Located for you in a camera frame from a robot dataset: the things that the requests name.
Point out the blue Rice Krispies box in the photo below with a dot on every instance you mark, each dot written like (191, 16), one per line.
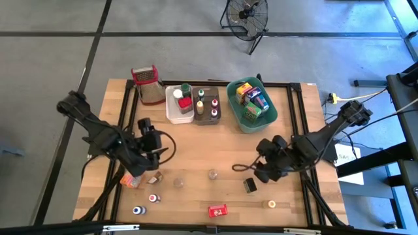
(262, 102)

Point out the yellow Corn Pops box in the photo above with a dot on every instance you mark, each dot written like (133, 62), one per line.
(243, 91)

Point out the teal green plastic bin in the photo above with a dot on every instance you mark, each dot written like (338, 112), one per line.
(267, 120)

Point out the yellow power plug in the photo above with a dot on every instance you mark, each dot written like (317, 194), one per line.
(333, 97)

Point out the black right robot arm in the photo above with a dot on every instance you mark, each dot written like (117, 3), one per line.
(326, 134)

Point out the white plastic bin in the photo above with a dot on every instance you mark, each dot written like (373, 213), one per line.
(171, 111)

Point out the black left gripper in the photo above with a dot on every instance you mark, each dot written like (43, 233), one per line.
(148, 138)

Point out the blue food colouring bottle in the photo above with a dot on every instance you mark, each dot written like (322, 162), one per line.
(139, 210)

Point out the red Froot Loops box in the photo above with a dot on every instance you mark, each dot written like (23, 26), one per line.
(217, 211)

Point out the yellow food colouring bottle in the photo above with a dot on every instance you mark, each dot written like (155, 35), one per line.
(200, 107)

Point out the green food colouring bottle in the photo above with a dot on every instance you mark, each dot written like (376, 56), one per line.
(201, 94)

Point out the small brown packet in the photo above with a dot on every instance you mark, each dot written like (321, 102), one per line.
(155, 178)

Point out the purple food colouring bottle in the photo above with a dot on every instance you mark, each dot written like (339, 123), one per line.
(214, 113)

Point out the grey metal floor foot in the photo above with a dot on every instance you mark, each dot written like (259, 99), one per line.
(369, 83)

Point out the cork lid glass spice jar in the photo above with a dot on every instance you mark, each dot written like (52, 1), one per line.
(178, 182)

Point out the dark green tin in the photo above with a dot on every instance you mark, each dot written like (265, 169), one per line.
(250, 185)

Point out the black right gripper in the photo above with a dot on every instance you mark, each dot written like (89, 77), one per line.
(274, 156)

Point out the red food colouring bottle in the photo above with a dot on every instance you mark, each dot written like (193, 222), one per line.
(214, 103)

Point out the black castor wheel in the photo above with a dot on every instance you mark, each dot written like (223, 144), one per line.
(390, 225)

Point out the red lid spice container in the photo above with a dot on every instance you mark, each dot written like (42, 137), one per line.
(185, 104)

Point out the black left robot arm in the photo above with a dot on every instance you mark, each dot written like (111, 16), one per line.
(98, 130)

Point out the orange food colouring bottle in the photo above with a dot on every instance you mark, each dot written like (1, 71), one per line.
(270, 204)

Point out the orange snack packet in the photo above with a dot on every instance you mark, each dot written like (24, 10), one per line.
(129, 182)

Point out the grey floor object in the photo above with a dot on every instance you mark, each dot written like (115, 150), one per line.
(14, 151)

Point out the pink food colouring bottle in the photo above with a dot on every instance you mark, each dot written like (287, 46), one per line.
(153, 198)

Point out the black side desk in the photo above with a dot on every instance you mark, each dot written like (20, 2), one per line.
(403, 98)

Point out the green lid spice jar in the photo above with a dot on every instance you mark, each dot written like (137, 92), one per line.
(186, 88)

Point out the black crossbar silver brackets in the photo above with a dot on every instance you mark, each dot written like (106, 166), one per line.
(49, 229)

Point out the green Apple Jacks box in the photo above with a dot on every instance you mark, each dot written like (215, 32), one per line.
(251, 112)

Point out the white lid bagel seasoning jar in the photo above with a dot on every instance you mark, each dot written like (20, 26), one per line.
(178, 94)

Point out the white paper sheet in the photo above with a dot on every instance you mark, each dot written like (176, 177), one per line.
(351, 169)

